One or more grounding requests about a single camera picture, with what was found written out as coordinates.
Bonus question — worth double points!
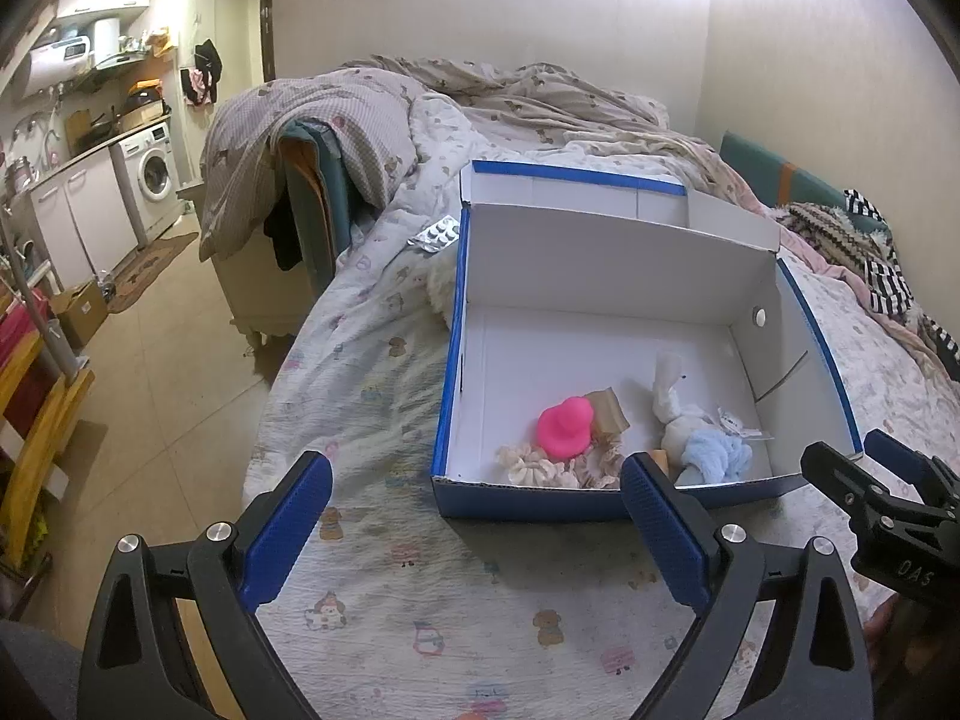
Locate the silver blister pill pack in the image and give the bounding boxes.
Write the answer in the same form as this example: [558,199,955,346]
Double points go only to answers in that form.
[407,215,461,255]

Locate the cream ruffled scrunchie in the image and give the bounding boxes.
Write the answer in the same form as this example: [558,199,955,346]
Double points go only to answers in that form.
[496,443,575,488]

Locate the white washing machine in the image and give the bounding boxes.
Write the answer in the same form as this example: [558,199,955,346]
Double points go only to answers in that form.
[110,123,184,245]

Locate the white kitchen cabinet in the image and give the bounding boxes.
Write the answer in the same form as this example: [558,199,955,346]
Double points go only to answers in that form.
[28,159,140,287]

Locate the brown patterned door mat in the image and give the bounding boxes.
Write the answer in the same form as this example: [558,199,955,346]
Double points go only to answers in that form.
[105,230,200,315]

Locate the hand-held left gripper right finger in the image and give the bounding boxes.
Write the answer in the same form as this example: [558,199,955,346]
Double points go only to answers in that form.
[620,451,875,720]

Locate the black cloth on chair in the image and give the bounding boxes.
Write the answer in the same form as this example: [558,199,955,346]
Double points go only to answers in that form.
[262,201,302,272]

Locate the brown cardboard box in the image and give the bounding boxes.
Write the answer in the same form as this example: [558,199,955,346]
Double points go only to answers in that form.
[48,280,110,350]

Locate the yellow wooden rack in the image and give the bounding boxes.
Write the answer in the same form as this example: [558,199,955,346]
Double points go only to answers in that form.
[0,328,96,572]

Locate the dark door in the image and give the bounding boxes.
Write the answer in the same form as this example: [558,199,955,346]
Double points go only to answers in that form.
[259,0,281,84]

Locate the crochet knitted blanket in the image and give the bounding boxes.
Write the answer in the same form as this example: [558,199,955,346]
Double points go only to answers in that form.
[775,200,895,280]

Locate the white plush rabbit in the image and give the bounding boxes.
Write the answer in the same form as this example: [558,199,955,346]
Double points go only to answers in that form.
[650,350,722,478]

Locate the white plastic tag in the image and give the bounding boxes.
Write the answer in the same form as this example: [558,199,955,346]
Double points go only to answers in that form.
[715,406,774,443]

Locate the black hanging clothing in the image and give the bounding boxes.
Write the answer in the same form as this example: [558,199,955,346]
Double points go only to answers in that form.
[193,38,224,107]

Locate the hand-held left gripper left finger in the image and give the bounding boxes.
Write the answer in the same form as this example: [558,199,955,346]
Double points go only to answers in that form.
[77,450,335,720]

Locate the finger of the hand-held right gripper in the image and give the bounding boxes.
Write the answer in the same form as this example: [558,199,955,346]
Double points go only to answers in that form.
[862,428,960,515]
[800,441,912,541]

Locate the white cardboard box blue edges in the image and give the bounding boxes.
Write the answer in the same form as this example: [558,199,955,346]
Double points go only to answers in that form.
[431,159,866,524]

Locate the teal headboard cushion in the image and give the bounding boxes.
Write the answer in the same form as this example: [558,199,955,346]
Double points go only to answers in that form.
[720,130,895,227]

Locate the black white striped cloth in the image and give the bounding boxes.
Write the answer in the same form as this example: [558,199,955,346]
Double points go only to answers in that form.
[843,189,960,385]

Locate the white wall cabinet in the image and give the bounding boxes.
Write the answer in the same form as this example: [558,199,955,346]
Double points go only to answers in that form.
[55,0,152,20]

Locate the cream bed footboard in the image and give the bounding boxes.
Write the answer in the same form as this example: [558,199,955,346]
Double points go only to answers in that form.
[208,238,302,347]

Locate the white water heater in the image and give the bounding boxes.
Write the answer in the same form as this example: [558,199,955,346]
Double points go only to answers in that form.
[91,14,123,69]

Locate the brown cardboard piece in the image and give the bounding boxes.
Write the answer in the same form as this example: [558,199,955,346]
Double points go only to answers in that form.
[583,387,630,438]

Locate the crumpled floral duvet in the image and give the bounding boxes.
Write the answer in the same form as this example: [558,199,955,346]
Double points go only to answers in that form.
[198,55,670,265]

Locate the white fluffy plush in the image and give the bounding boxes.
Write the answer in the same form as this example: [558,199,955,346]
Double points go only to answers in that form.
[425,250,461,332]

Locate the beige ruffled scrunchie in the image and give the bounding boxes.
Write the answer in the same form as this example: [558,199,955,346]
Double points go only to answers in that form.
[570,438,628,491]

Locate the pink rubber duck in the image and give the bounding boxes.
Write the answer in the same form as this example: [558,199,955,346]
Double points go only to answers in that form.
[537,397,598,461]

